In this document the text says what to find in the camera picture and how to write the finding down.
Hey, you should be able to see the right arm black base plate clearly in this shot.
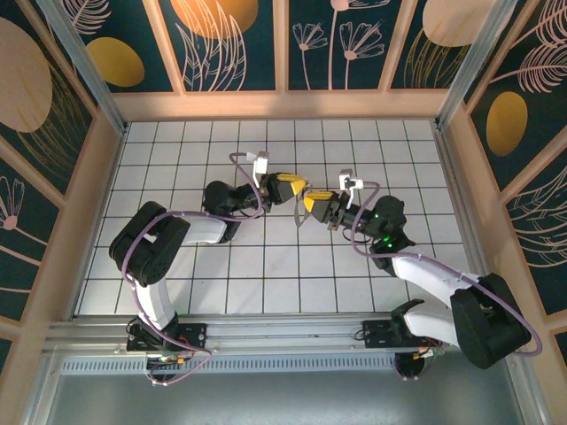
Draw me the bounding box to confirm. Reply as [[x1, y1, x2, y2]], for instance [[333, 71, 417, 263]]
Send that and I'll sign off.
[[361, 318, 444, 355]]

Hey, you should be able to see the grey slotted cable duct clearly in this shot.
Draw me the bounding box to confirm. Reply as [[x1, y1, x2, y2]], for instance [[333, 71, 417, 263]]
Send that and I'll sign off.
[[59, 353, 400, 375]]

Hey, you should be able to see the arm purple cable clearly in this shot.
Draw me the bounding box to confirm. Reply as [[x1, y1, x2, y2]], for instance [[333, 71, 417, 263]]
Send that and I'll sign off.
[[349, 180, 544, 358], [119, 151, 267, 387]]

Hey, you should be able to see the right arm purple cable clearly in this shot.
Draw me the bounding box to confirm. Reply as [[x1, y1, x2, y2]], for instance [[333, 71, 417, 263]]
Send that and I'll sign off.
[[349, 180, 544, 358]]

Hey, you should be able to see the aluminium frame post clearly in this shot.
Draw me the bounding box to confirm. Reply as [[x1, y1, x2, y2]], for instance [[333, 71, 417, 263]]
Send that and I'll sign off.
[[434, 0, 520, 132], [504, 349, 553, 425], [34, 0, 130, 135], [17, 353, 63, 425]]

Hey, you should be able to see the long aluminium base rail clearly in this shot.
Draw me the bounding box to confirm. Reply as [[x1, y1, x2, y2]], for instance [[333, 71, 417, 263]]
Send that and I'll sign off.
[[43, 312, 526, 355]]

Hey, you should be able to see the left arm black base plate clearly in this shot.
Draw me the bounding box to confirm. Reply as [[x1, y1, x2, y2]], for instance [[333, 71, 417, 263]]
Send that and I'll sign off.
[[126, 318, 209, 355]]

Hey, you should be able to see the aluminium side rail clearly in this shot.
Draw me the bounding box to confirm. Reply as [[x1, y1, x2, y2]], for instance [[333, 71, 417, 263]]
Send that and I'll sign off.
[[432, 123, 509, 315]]

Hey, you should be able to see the metal keyring loop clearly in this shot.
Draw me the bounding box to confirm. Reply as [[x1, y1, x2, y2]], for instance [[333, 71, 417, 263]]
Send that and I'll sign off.
[[292, 197, 312, 230]]

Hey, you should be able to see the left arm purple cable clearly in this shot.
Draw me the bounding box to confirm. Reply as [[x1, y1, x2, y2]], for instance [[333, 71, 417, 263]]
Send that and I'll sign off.
[[119, 151, 267, 387]]

